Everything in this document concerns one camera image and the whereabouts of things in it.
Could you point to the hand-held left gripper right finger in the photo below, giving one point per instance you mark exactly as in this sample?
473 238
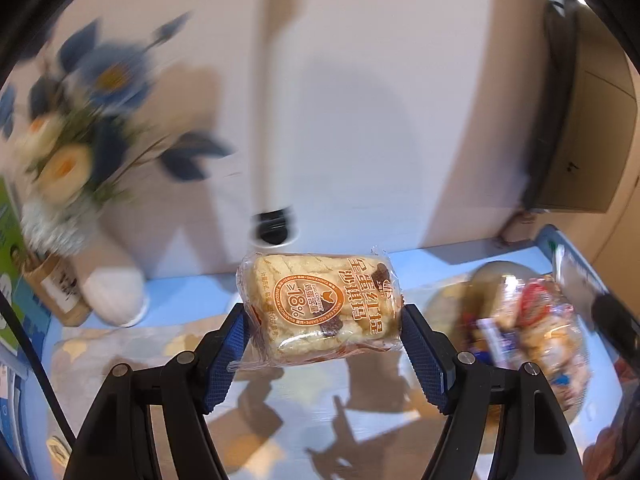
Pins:
425 360

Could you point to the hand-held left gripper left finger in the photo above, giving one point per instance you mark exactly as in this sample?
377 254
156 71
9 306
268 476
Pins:
225 355

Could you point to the round woven plate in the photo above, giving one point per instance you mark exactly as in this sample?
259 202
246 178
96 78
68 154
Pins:
450 305

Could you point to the red white striped snack bag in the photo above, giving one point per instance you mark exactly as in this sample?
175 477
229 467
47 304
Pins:
545 330

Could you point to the egg bread packet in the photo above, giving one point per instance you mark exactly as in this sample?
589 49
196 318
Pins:
320 310

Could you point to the white ribbed vase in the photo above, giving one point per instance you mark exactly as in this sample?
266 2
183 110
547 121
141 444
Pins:
112 290

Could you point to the brown paper pen holder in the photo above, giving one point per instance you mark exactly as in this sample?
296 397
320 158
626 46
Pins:
55 292

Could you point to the orange cake packet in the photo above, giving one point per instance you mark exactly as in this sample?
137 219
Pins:
57 450

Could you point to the light blue book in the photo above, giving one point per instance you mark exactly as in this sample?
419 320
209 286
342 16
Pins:
20 410

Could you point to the white desk lamp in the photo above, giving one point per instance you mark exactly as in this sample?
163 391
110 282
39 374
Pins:
272 110

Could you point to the artificial flower bouquet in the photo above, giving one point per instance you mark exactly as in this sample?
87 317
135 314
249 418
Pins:
100 110

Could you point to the dark wall panel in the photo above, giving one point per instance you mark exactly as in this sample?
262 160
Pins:
585 125

